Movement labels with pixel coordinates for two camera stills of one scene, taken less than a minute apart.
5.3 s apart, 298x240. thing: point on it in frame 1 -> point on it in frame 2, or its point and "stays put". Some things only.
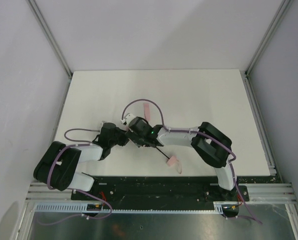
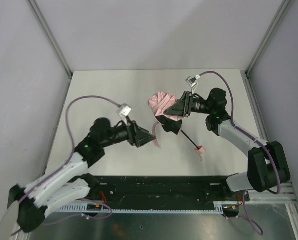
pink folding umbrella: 172,161 -> 159,102
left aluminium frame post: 50,37 stays put
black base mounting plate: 159,192 stays put
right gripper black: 144,143 -> 186,104
